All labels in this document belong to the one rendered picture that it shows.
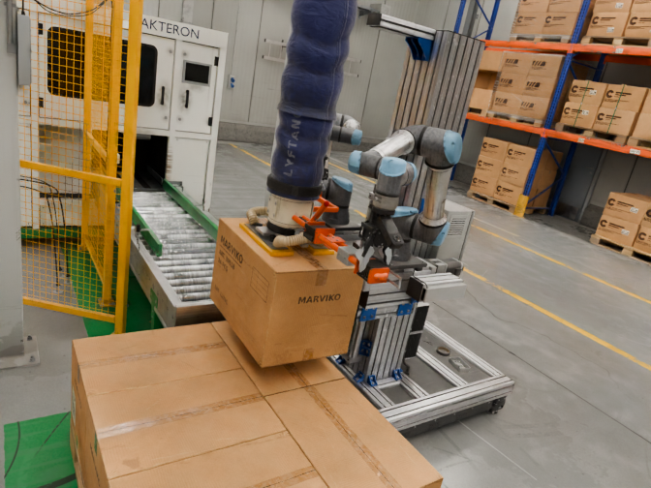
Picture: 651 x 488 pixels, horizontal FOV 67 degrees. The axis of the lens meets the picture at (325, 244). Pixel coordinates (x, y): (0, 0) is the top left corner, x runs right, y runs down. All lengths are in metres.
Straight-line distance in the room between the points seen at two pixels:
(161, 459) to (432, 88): 1.82
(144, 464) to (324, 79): 1.41
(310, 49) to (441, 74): 0.73
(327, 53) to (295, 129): 0.29
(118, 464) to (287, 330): 0.70
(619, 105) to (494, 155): 2.34
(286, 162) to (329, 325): 0.67
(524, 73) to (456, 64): 7.68
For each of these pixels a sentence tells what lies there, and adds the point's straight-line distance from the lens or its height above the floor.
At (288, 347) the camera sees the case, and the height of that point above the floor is 0.75.
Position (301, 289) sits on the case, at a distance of 1.82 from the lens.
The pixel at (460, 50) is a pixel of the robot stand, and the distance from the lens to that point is 2.42.
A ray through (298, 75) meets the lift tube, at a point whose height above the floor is 1.74.
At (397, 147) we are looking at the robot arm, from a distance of 1.78.
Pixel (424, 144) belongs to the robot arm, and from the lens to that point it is 1.91.
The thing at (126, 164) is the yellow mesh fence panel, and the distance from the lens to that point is 2.94.
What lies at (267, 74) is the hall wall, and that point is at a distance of 12.09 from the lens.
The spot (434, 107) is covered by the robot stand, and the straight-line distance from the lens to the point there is 2.36.
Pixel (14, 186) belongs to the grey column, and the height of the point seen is 0.98.
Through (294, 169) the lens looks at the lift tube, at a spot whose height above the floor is 1.40.
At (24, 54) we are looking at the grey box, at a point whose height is 1.60.
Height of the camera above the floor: 1.74
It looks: 18 degrees down
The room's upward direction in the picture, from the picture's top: 11 degrees clockwise
